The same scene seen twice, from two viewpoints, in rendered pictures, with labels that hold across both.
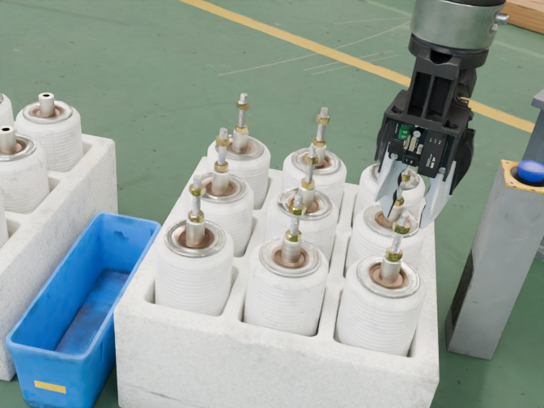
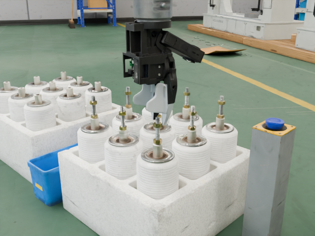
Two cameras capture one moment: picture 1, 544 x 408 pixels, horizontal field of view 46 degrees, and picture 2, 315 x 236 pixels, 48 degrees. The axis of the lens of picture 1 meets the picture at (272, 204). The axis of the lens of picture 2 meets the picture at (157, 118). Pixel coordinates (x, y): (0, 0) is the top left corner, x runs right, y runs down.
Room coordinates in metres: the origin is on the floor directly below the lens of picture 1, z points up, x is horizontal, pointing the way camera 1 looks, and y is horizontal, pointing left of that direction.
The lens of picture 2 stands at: (0.02, -0.58, 0.60)
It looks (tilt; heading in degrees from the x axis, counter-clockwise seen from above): 20 degrees down; 38
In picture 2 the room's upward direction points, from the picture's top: straight up
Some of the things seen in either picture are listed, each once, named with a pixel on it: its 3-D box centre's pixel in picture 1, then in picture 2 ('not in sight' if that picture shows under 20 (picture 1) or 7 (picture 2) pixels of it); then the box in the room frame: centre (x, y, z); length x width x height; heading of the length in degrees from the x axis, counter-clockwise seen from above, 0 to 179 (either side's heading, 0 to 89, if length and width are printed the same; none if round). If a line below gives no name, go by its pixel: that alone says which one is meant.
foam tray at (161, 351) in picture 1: (291, 293); (157, 180); (0.72, -0.04, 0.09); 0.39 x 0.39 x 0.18; 83
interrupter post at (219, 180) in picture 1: (220, 180); (128, 113); (0.74, 0.07, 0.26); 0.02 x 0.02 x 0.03
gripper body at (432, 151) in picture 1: (432, 104); (149, 52); (0.57, -0.14, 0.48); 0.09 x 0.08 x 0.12; 159
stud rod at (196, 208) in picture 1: (196, 203); (93, 109); (0.62, 0.09, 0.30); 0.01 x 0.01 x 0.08
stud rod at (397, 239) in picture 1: (397, 241); (157, 133); (0.59, -0.15, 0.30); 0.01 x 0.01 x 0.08
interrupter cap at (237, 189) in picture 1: (219, 188); (128, 117); (0.74, 0.07, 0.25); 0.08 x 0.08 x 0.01
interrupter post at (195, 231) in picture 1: (195, 229); (94, 123); (0.62, 0.09, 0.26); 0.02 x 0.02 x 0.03
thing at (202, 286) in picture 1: (193, 294); (97, 158); (0.62, 0.09, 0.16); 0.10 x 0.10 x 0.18
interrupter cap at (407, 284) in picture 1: (388, 276); (157, 155); (0.59, -0.15, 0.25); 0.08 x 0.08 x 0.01
